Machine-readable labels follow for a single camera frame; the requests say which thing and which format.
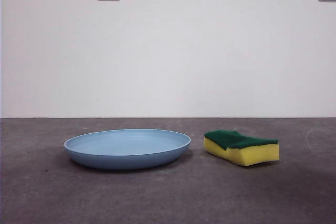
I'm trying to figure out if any blue round plate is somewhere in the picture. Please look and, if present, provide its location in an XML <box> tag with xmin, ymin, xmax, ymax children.
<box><xmin>64</xmin><ymin>129</ymin><xmax>192</xmax><ymax>170</ymax></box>

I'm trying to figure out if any yellow sponge with green pad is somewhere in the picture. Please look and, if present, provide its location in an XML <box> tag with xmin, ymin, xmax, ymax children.
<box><xmin>204</xmin><ymin>130</ymin><xmax>280</xmax><ymax>167</ymax></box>

